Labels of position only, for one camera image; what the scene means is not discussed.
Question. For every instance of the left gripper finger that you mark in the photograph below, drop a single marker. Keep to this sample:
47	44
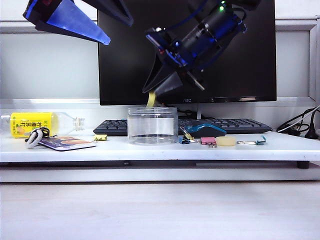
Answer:
115	10
70	22

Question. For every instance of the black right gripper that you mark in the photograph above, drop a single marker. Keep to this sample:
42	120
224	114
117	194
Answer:
192	57

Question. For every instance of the yellow eraser block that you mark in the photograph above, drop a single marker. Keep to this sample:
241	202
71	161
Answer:
151	100

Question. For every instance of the yellow binder clip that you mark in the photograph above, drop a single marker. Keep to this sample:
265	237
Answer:
101	137
189	137

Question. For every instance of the black blue right robot arm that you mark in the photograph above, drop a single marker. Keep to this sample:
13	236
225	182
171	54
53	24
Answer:
217	22

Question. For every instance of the clear plastic jar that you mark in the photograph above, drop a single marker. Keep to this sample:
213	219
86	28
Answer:
152	130

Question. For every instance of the blue binder clip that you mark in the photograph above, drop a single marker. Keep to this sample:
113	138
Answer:
183	141

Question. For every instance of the black blue computer mouse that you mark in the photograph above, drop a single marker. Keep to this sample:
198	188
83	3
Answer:
210	131

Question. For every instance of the black keyboard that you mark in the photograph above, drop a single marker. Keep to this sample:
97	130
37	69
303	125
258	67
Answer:
112	127

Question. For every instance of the white raised desk board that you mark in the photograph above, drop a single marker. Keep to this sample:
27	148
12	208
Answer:
150	152

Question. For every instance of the pink binder clip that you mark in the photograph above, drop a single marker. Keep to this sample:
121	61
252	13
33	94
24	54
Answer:
207	141

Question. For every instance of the black computer monitor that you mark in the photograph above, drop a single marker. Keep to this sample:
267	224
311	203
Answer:
250	62

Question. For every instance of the plastic bottle yellow label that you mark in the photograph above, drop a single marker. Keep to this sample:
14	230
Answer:
30	122

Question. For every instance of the purple orange card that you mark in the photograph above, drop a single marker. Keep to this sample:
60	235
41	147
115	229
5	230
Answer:
70	143

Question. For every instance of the teal binder clip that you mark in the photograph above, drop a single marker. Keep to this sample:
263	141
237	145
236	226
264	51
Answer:
261	142

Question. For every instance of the black power plug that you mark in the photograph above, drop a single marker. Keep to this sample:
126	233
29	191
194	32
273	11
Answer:
312	130

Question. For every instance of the grey aluminium partition frame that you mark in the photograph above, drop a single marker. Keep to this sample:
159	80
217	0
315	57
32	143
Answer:
50	27

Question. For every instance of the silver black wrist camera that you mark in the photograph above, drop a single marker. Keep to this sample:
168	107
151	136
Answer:
157	40

